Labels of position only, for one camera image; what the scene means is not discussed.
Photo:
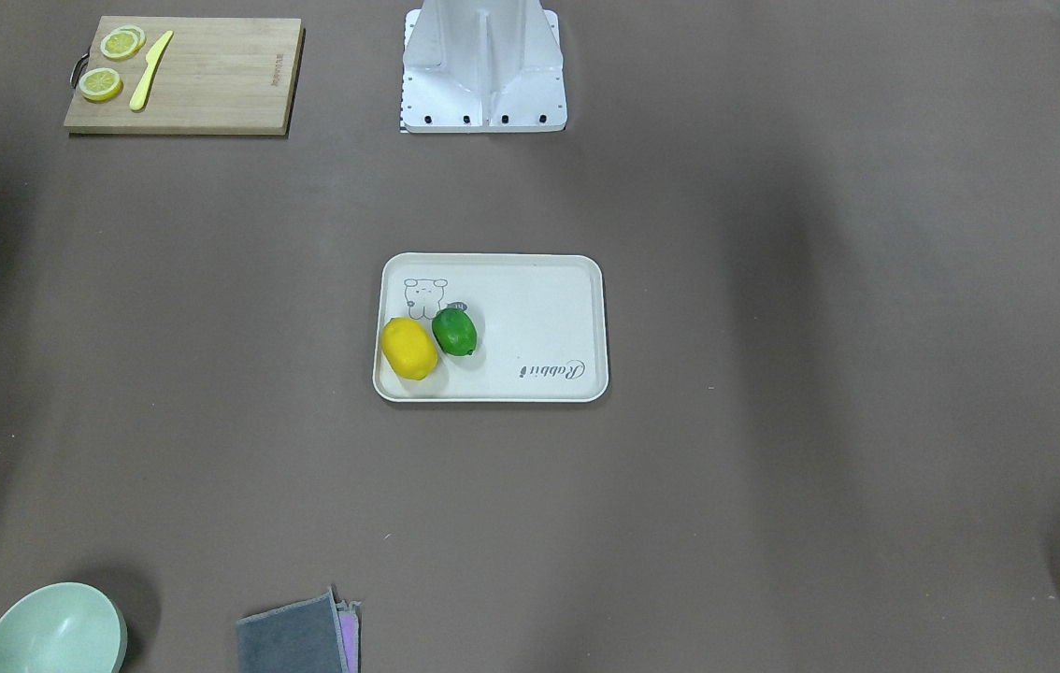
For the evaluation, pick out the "green lime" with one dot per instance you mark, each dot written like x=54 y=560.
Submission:
x=455 y=332

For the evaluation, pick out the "yellow lemon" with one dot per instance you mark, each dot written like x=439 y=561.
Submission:
x=408 y=348

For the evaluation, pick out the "cream rectangular tray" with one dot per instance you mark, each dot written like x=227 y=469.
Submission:
x=541 y=322

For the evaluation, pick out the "pink cloth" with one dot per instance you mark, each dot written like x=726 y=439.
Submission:
x=349 y=631

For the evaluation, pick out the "grey folded cloth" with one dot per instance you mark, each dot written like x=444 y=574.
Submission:
x=300 y=637

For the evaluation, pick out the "wooden cutting board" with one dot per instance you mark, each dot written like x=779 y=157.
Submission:
x=219 y=76

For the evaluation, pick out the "yellow plastic knife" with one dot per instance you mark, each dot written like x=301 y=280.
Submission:
x=142 y=91

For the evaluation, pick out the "lemon slice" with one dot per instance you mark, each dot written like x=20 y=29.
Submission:
x=118 y=46
x=99 y=84
x=135 y=31

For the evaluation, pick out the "mint green bowl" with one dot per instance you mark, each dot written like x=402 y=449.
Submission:
x=63 y=627

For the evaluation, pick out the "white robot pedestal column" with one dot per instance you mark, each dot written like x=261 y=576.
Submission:
x=482 y=67

